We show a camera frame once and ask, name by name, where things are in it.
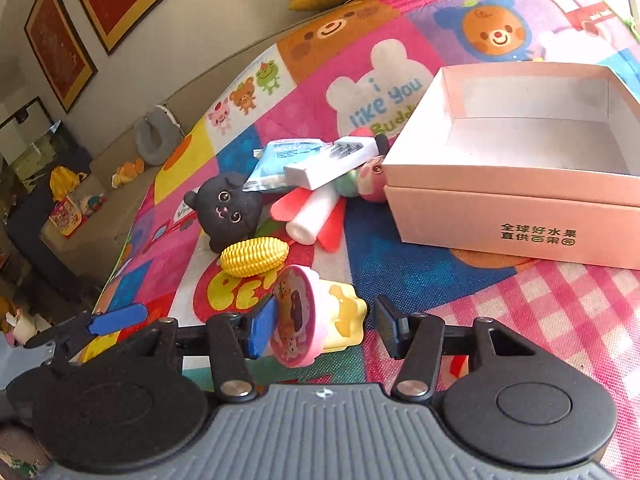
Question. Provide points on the pink cardboard box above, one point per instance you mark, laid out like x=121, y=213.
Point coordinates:
x=528, y=159

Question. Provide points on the yellow toy corn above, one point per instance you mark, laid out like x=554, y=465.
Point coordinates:
x=252, y=257

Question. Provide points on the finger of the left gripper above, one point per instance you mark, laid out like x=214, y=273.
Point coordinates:
x=114, y=321

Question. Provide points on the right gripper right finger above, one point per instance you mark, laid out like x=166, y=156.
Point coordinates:
x=416, y=340

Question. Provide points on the white red foam rocket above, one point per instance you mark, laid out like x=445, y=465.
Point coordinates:
x=312, y=217

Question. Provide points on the black plush cat toy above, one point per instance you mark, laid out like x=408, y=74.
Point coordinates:
x=226, y=213

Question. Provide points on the colourful cartoon play mat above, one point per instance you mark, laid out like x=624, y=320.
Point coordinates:
x=367, y=65

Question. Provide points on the yellow pink cupcake toy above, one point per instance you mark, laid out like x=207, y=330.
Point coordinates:
x=315, y=316

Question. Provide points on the beige sofa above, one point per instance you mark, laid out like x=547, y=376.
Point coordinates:
x=104, y=231

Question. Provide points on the grey neck pillow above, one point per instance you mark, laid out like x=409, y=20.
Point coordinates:
x=157, y=135

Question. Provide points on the pink round cartoon toy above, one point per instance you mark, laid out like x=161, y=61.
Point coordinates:
x=367, y=181

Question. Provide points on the blue wet wipes pack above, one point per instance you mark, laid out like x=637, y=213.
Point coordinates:
x=269, y=173

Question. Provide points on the white battery charger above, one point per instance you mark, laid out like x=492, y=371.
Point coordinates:
x=331, y=162

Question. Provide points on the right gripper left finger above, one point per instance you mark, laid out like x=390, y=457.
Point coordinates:
x=234, y=338

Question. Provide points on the small pirate figure toy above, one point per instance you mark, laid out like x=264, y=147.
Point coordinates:
x=382, y=141

